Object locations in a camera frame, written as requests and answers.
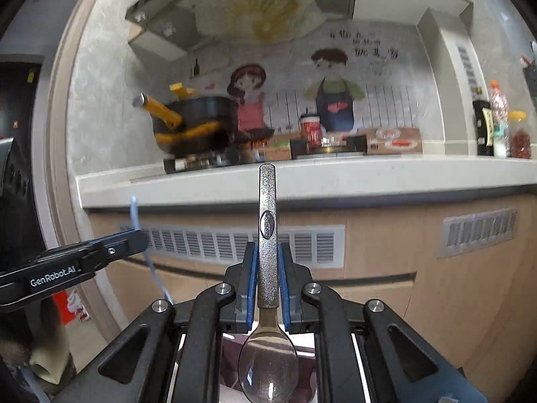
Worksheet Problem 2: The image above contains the long grey vent grille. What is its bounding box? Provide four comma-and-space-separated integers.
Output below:
119, 223, 347, 270

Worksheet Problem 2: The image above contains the black yellow cooking pot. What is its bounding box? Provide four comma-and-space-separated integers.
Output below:
133, 83, 239, 158

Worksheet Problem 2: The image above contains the short grey vent grille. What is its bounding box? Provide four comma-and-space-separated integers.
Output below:
439, 208, 519, 258

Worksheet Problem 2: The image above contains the red paper cup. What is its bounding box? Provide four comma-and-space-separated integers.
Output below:
299, 114, 322, 149

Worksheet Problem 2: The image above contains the maroon plastic utensil caddy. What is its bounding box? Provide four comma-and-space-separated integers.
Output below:
218, 334, 318, 402

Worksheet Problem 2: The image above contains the blue plastic spoon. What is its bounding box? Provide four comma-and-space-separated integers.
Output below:
129, 195, 174, 304

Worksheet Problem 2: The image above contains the range hood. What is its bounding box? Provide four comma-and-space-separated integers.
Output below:
126, 0, 355, 61

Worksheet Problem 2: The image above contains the white lace tablecloth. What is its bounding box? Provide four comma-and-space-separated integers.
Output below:
165, 332, 318, 402

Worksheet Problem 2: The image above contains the yellow lid jar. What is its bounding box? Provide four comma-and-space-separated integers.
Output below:
508, 110, 532, 159

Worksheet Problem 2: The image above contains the gas stove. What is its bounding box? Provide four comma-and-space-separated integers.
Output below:
164, 136, 369, 175

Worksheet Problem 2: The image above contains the dark soy sauce bottle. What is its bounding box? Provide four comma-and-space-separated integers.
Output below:
472, 86, 494, 156

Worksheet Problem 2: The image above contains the orange cap drink bottle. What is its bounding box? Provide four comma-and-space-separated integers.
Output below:
490, 80, 510, 158

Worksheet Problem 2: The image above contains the stainless steel spoon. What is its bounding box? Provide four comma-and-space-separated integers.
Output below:
237, 163, 300, 403

